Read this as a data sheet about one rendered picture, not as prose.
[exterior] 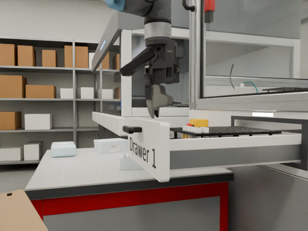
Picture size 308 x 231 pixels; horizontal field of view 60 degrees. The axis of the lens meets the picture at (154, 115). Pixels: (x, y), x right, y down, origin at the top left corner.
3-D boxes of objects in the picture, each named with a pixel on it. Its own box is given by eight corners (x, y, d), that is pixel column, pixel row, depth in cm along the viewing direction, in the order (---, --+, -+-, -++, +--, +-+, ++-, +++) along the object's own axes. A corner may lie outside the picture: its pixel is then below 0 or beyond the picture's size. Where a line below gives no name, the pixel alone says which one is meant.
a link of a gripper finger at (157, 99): (166, 117, 70) (167, 83, 71) (145, 117, 72) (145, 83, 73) (169, 118, 73) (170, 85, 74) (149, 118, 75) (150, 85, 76)
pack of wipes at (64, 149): (76, 156, 106) (76, 145, 106) (50, 157, 103) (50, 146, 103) (74, 150, 120) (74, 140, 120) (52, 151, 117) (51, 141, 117)
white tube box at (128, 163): (119, 170, 83) (119, 158, 83) (119, 164, 91) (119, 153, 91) (159, 169, 84) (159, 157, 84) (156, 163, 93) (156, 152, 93)
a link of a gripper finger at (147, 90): (149, 99, 70) (150, 66, 71) (143, 99, 71) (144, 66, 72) (155, 101, 75) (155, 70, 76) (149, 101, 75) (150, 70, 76)
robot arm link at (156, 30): (140, 24, 72) (150, 30, 79) (140, 41, 72) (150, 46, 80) (167, 20, 69) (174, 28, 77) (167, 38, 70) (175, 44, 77)
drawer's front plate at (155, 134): (160, 183, 48) (160, 123, 48) (128, 155, 76) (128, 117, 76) (169, 182, 49) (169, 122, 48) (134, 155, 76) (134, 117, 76)
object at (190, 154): (167, 172, 50) (167, 140, 50) (135, 151, 75) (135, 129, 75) (328, 160, 62) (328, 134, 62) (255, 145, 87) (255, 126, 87)
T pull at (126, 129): (129, 134, 57) (129, 127, 57) (122, 131, 64) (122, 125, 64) (145, 133, 58) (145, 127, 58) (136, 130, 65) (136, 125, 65)
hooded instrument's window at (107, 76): (120, 116, 143) (120, 31, 142) (93, 111, 313) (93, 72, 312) (291, 114, 177) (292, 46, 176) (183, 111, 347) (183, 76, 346)
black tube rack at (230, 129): (195, 163, 57) (195, 133, 56) (167, 151, 73) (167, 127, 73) (281, 157, 63) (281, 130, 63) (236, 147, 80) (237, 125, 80)
